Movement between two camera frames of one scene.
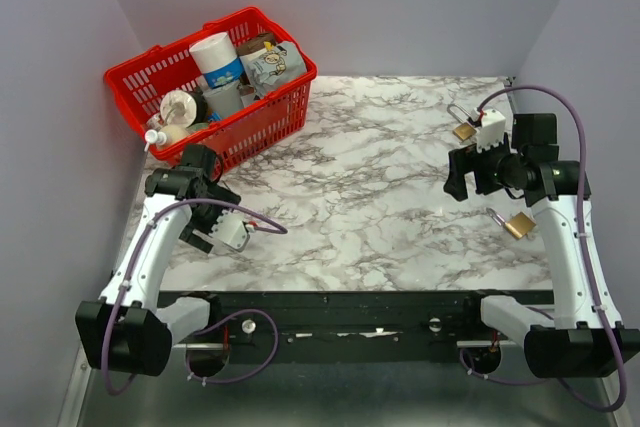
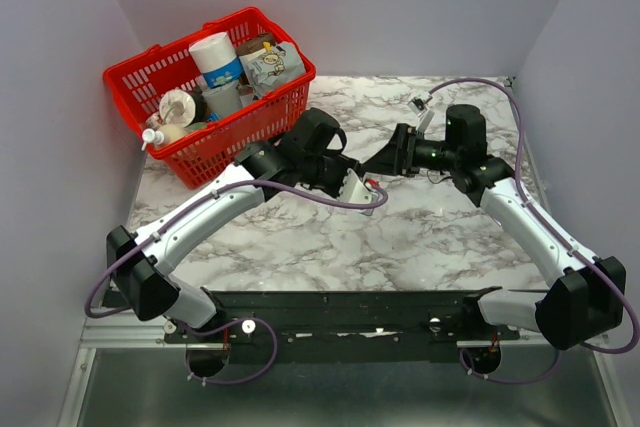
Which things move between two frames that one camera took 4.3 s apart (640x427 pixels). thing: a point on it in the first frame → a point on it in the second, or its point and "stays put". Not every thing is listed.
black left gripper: [193, 238] → [344, 164]
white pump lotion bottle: [166, 135] stays put
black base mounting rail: [350, 325] stays put
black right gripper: [468, 158] → [398, 156]
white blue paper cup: [217, 57] stays put
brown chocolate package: [255, 43] stays put
